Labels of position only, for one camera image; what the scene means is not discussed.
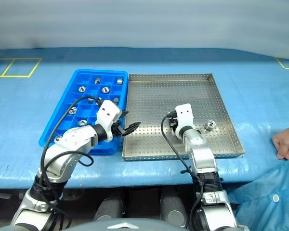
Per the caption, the blue plastic table cover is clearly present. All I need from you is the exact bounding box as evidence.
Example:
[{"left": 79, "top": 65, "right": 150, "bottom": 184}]
[{"left": 0, "top": 47, "right": 289, "bottom": 189}]

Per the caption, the blue compartment tray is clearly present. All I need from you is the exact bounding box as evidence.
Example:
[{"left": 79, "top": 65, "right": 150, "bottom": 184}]
[{"left": 39, "top": 69, "right": 129, "bottom": 155}]

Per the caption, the perforated metal tray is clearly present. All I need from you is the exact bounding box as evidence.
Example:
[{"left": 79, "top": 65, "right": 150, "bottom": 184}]
[{"left": 122, "top": 73, "right": 245, "bottom": 162}]

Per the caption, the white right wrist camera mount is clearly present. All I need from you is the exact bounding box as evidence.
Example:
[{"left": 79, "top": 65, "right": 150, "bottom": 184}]
[{"left": 174, "top": 103, "right": 195, "bottom": 132}]

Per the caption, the bare person hand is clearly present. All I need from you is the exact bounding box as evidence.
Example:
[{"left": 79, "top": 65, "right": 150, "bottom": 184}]
[{"left": 271, "top": 131, "right": 289, "bottom": 160}]

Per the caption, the yellow tape marking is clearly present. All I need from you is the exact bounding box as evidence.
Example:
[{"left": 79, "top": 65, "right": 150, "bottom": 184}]
[
  {"left": 275, "top": 57, "right": 289, "bottom": 70},
  {"left": 0, "top": 57, "right": 42, "bottom": 78}
]

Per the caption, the dark grey rounded shape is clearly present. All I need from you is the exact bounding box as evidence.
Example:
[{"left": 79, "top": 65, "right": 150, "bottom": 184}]
[
  {"left": 93, "top": 196, "right": 125, "bottom": 221},
  {"left": 160, "top": 193, "right": 188, "bottom": 228}
]

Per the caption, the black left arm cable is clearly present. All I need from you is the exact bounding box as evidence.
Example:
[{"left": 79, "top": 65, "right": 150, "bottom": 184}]
[{"left": 39, "top": 96, "right": 104, "bottom": 229}]

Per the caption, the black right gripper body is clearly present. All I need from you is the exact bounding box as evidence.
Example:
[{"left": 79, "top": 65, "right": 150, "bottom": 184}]
[{"left": 168, "top": 111, "right": 179, "bottom": 132}]

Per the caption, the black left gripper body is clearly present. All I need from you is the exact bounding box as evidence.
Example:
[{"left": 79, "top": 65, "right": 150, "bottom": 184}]
[{"left": 110, "top": 121, "right": 126, "bottom": 138}]

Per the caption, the grey robot torso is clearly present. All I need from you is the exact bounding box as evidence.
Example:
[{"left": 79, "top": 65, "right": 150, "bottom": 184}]
[{"left": 0, "top": 218, "right": 250, "bottom": 231}]

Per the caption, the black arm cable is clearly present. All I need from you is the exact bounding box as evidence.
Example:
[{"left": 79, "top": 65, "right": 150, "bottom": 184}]
[
  {"left": 160, "top": 113, "right": 205, "bottom": 229},
  {"left": 39, "top": 96, "right": 104, "bottom": 229}
]

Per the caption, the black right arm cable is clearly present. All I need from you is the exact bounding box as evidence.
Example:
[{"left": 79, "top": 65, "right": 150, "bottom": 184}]
[{"left": 160, "top": 113, "right": 205, "bottom": 229}]

